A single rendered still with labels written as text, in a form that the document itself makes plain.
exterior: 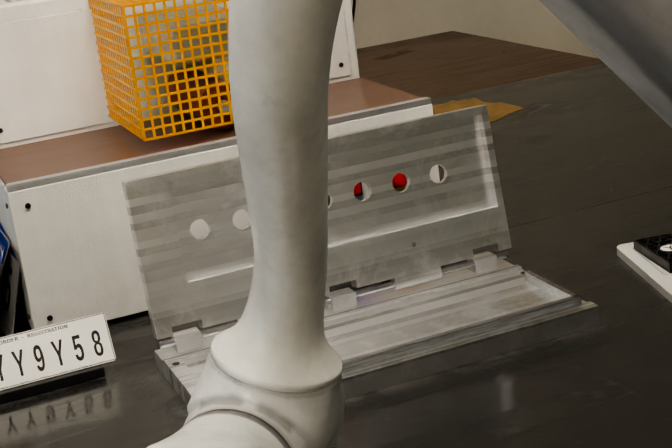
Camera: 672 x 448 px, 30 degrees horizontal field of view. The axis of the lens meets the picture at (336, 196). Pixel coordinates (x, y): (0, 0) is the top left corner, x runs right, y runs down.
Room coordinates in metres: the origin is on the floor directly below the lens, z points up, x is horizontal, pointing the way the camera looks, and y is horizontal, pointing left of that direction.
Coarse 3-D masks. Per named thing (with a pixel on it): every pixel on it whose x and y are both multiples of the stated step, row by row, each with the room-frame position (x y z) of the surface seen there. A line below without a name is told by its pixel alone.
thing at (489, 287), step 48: (384, 288) 1.36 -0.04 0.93; (432, 288) 1.36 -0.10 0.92; (480, 288) 1.35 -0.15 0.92; (528, 288) 1.33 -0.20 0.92; (192, 336) 1.28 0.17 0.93; (336, 336) 1.26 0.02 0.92; (384, 336) 1.25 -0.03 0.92; (480, 336) 1.21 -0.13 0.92; (528, 336) 1.22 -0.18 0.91; (192, 384) 1.18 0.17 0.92; (384, 384) 1.16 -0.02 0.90
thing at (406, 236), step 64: (384, 128) 1.40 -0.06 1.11; (448, 128) 1.44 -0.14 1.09; (128, 192) 1.29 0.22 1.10; (192, 192) 1.32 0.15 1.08; (384, 192) 1.39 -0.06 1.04; (448, 192) 1.42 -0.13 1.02; (192, 256) 1.31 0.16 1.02; (384, 256) 1.37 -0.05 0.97; (448, 256) 1.39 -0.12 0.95; (192, 320) 1.28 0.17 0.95
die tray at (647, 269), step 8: (624, 248) 1.45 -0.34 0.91; (632, 248) 1.45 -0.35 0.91; (624, 256) 1.43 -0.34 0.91; (632, 256) 1.42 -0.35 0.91; (640, 256) 1.42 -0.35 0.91; (632, 264) 1.41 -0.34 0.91; (640, 264) 1.39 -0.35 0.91; (648, 264) 1.39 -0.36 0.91; (656, 264) 1.39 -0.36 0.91; (640, 272) 1.38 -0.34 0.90; (648, 272) 1.36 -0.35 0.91; (656, 272) 1.36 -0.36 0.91; (664, 272) 1.36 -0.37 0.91; (648, 280) 1.36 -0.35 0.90; (656, 280) 1.33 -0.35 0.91; (664, 280) 1.33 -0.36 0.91; (656, 288) 1.33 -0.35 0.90; (664, 288) 1.31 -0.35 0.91; (664, 296) 1.31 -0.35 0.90
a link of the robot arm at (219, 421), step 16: (208, 416) 0.83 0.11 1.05; (224, 416) 0.82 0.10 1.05; (240, 416) 0.82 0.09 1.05; (176, 432) 0.82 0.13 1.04; (192, 432) 0.80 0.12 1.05; (208, 432) 0.79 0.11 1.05; (224, 432) 0.79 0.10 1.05; (240, 432) 0.80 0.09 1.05; (256, 432) 0.81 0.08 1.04; (272, 432) 0.82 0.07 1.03
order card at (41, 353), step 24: (24, 336) 1.28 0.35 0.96; (48, 336) 1.29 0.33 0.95; (72, 336) 1.29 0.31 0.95; (96, 336) 1.30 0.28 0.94; (0, 360) 1.26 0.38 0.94; (24, 360) 1.27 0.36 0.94; (48, 360) 1.27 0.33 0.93; (72, 360) 1.28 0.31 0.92; (96, 360) 1.29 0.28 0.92; (0, 384) 1.25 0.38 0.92
